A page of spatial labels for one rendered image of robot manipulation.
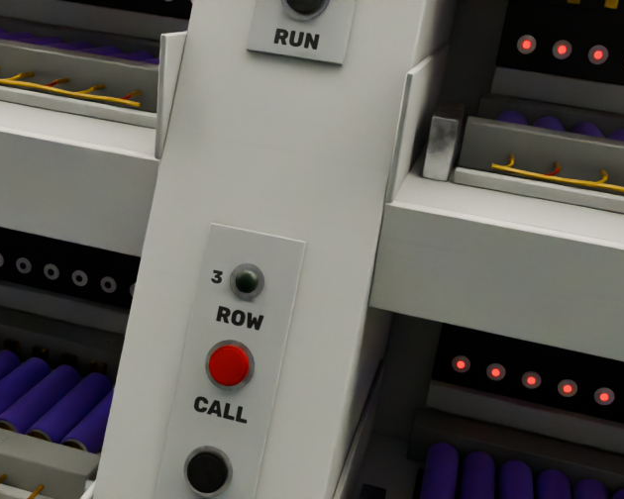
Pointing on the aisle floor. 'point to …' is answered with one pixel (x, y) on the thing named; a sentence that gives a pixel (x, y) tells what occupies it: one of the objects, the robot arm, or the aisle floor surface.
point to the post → (276, 456)
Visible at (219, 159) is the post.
